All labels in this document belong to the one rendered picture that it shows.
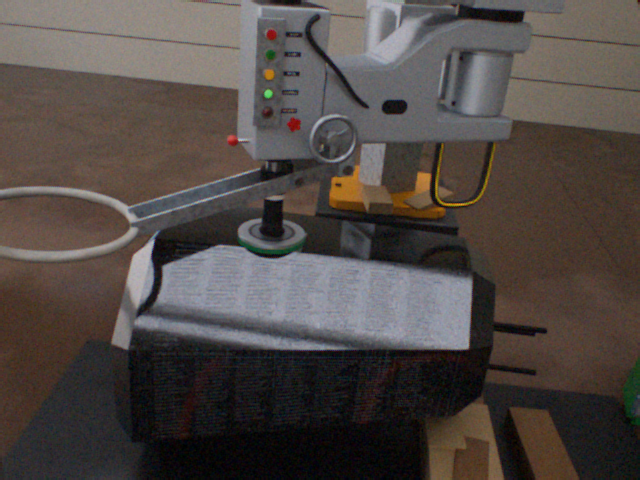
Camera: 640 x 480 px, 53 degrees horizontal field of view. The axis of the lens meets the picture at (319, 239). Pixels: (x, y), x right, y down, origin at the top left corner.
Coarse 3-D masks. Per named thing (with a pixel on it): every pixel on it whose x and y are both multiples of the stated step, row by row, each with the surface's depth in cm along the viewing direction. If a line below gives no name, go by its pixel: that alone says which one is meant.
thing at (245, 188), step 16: (304, 160) 203; (240, 176) 199; (256, 176) 200; (288, 176) 192; (304, 176) 193; (320, 176) 195; (192, 192) 196; (208, 192) 197; (224, 192) 199; (240, 192) 189; (256, 192) 191; (272, 192) 192; (128, 208) 191; (144, 208) 193; (160, 208) 195; (176, 208) 185; (192, 208) 186; (208, 208) 188; (224, 208) 189; (144, 224) 183; (160, 224) 185; (176, 224) 187
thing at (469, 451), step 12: (456, 420) 228; (432, 432) 221; (444, 432) 222; (456, 432) 222; (432, 444) 216; (444, 444) 216; (456, 444) 217; (468, 444) 218; (480, 444) 218; (456, 456) 212; (468, 456) 212; (480, 456) 213; (456, 468) 207; (468, 468) 207; (480, 468) 208
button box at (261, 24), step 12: (264, 24) 164; (276, 24) 165; (264, 48) 167; (276, 48) 168; (264, 60) 168; (276, 60) 169; (276, 72) 170; (252, 84) 171; (264, 84) 171; (276, 84) 172; (252, 96) 172; (276, 96) 173; (252, 108) 173; (276, 108) 175; (252, 120) 174; (264, 120) 175; (276, 120) 176
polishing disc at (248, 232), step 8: (248, 224) 208; (256, 224) 209; (288, 224) 211; (296, 224) 211; (240, 232) 202; (248, 232) 203; (256, 232) 203; (288, 232) 205; (296, 232) 206; (304, 232) 206; (248, 240) 197; (256, 240) 198; (264, 240) 198; (272, 240) 199; (280, 240) 199; (288, 240) 200; (296, 240) 200; (264, 248) 196; (272, 248) 196; (280, 248) 196; (288, 248) 197
